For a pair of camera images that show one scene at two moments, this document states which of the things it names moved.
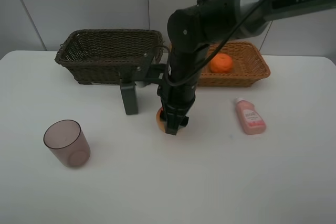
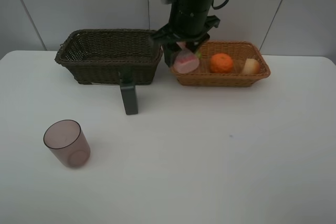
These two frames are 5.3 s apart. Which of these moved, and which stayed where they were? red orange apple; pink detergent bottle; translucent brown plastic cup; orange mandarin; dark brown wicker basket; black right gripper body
Moved: black right gripper body; pink detergent bottle; red orange apple
Stayed: dark brown wicker basket; orange mandarin; translucent brown plastic cup
